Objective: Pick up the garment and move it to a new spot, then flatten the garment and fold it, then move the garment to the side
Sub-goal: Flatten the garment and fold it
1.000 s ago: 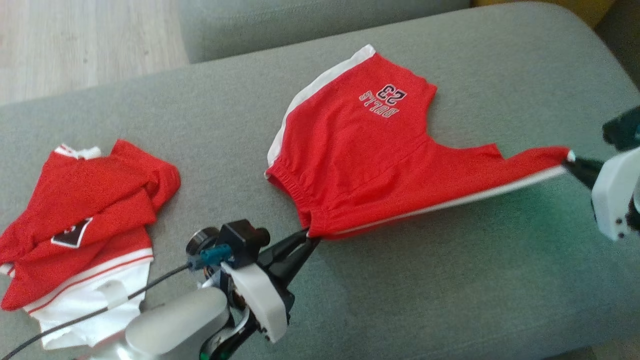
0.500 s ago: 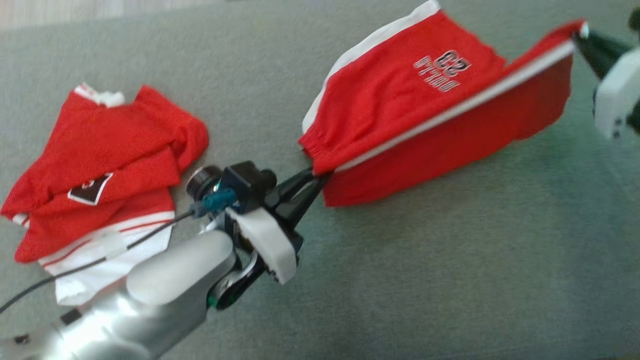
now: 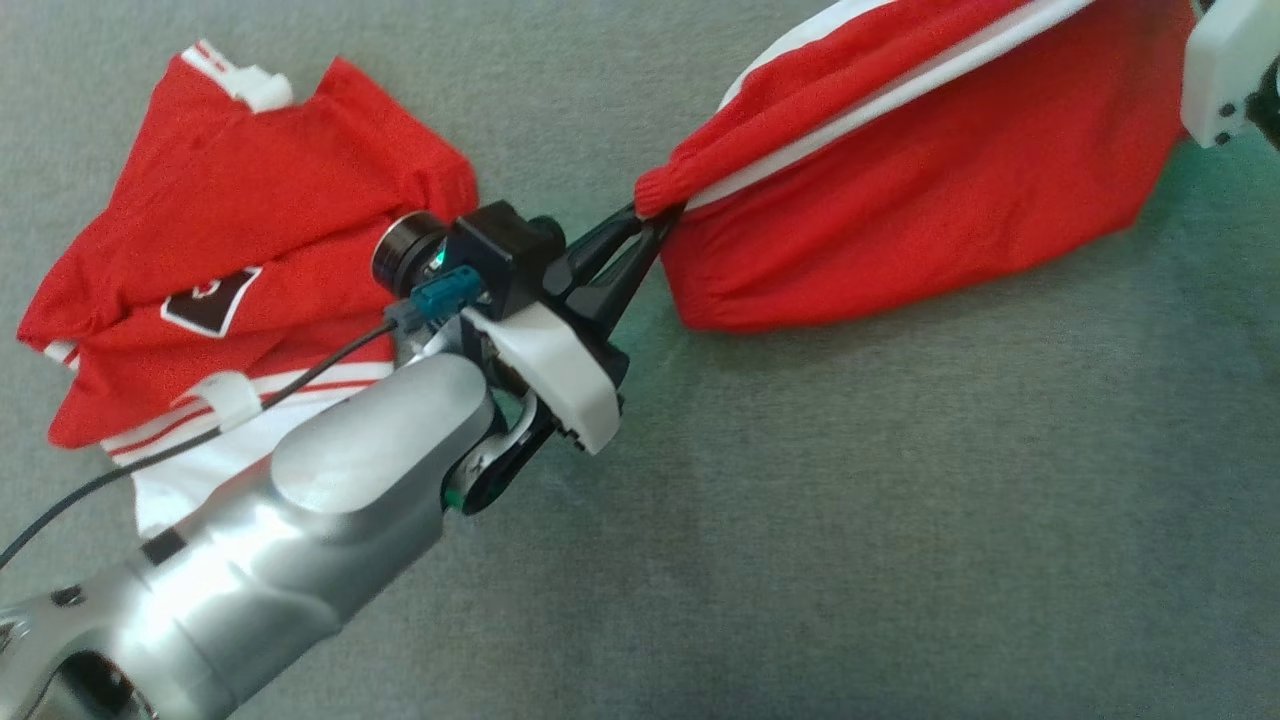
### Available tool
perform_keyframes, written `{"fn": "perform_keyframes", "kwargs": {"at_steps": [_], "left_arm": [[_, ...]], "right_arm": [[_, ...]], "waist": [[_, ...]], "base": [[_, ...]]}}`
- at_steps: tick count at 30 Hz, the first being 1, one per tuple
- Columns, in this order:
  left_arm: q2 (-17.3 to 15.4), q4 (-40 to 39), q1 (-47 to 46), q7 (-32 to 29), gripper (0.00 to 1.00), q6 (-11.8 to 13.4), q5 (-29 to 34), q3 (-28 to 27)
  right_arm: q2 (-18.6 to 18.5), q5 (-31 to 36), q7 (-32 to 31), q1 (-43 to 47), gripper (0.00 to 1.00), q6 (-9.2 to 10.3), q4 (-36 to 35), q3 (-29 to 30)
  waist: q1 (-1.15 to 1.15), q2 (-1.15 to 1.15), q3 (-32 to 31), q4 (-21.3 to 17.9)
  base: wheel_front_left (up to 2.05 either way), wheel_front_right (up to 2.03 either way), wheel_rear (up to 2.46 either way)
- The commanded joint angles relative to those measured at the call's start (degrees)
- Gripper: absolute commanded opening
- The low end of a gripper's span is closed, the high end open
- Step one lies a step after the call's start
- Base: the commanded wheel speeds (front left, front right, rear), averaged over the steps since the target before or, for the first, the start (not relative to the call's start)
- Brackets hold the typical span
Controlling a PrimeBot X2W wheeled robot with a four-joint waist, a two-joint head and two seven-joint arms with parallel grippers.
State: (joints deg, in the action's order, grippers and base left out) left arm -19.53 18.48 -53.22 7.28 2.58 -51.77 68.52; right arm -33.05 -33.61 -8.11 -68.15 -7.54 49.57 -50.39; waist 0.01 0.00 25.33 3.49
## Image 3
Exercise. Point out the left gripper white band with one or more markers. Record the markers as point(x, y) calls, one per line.
point(560, 380)

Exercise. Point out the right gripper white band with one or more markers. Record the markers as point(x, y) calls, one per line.
point(1225, 70)

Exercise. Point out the red white basketball shorts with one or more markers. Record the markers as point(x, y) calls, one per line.
point(950, 200)

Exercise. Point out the red white basketball jersey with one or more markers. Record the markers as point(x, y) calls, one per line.
point(250, 200)

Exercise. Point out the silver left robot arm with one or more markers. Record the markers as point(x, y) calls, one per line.
point(300, 540)

